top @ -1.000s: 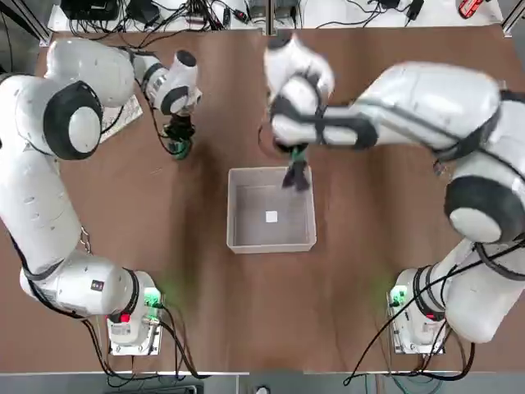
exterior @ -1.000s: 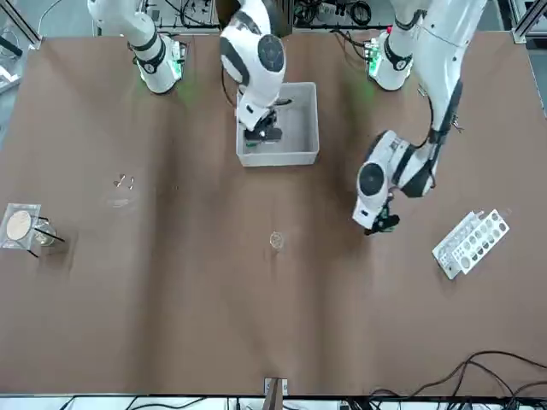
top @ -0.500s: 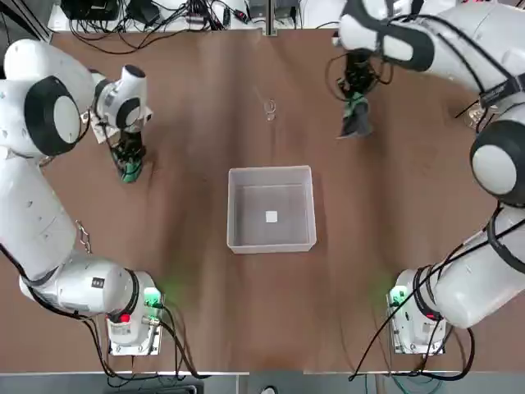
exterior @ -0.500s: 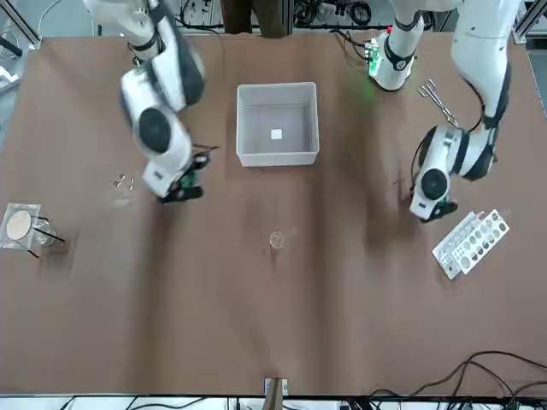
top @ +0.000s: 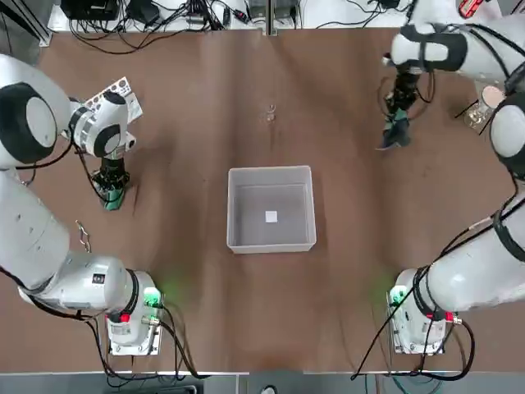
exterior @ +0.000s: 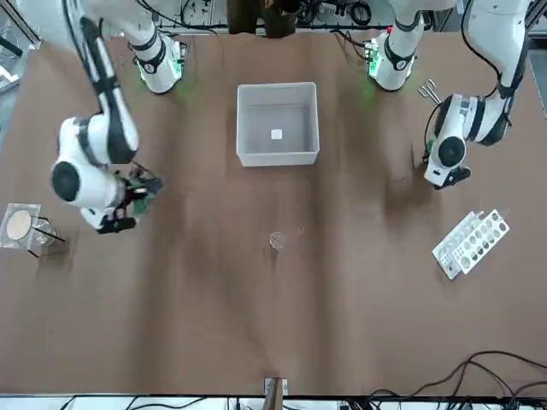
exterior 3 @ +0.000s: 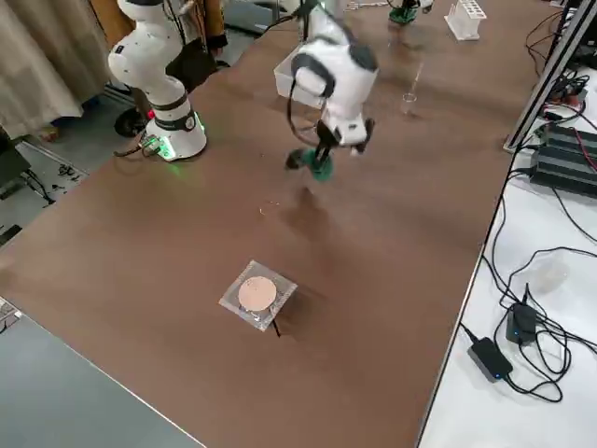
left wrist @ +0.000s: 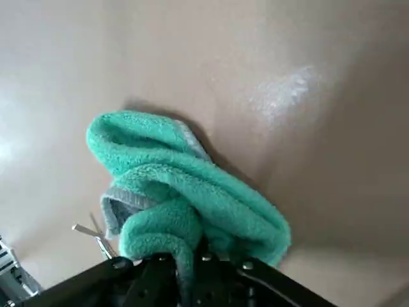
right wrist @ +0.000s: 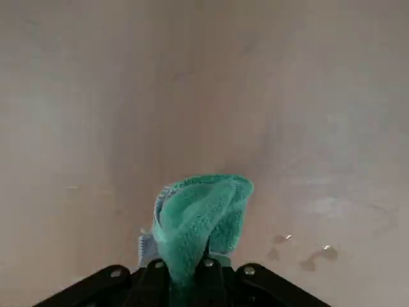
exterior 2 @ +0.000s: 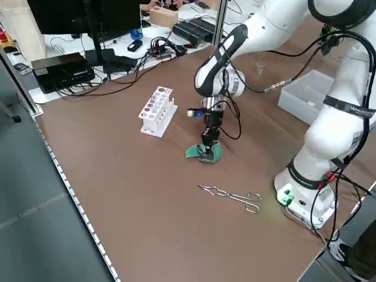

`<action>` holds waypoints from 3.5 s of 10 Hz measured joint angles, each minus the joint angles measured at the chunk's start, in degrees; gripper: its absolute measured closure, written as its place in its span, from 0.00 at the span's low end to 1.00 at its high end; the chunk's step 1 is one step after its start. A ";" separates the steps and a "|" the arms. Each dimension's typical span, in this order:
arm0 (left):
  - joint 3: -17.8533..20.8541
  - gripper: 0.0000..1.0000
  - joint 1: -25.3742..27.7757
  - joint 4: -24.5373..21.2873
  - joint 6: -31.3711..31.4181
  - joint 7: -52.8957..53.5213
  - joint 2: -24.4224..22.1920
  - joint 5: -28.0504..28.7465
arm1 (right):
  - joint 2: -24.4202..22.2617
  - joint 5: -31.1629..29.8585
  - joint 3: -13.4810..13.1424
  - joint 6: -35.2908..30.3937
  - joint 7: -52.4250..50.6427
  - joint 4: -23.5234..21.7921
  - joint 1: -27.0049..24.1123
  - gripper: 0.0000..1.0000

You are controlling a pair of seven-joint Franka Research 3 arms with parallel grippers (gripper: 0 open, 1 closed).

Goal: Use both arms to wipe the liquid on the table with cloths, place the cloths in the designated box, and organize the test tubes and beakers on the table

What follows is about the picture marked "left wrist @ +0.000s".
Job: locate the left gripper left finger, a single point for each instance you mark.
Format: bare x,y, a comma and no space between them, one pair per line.
96,284

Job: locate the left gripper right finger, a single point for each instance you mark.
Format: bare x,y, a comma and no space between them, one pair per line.
249,284

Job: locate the green microfibre cloth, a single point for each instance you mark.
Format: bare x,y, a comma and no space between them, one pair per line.
191,179

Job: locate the clear liquid spill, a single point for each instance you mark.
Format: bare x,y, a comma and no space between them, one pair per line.
281,96

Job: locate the metal crucible tongs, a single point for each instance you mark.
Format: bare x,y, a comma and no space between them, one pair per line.
86,231

